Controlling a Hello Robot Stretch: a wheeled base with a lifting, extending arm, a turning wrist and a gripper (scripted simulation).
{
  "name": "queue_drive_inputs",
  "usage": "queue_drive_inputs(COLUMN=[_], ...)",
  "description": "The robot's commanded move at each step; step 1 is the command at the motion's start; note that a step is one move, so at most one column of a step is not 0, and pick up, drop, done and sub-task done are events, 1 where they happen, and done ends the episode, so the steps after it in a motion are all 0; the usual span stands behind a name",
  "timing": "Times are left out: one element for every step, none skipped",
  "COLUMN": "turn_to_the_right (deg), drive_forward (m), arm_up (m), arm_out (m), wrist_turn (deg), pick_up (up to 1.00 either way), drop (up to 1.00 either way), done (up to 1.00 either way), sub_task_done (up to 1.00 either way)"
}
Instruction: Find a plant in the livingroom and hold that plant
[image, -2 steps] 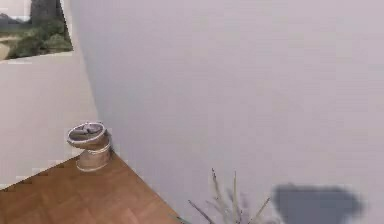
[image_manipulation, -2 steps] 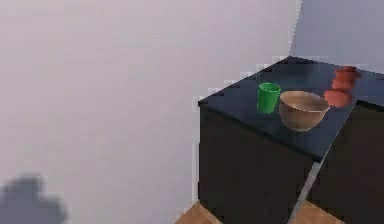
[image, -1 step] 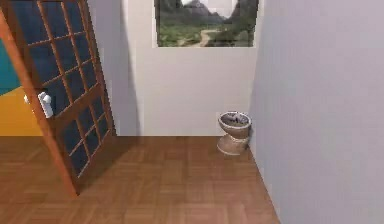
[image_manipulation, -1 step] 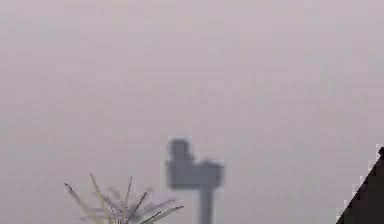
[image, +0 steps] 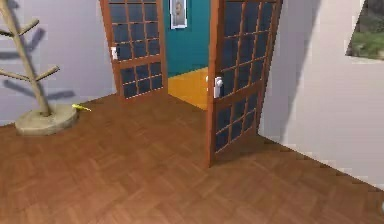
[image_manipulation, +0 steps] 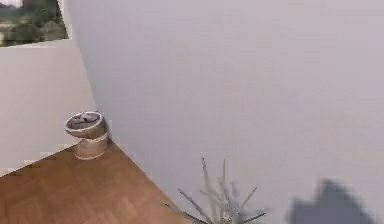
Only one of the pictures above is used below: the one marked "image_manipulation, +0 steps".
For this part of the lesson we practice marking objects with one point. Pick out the grey spiky house plant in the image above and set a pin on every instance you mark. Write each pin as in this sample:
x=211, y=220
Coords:
x=221, y=203

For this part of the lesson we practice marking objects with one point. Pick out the brown woven basket bin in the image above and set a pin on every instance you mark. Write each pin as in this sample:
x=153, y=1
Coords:
x=88, y=135

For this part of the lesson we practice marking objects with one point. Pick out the window with green view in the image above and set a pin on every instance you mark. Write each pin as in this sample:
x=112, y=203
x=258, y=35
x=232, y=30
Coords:
x=30, y=23

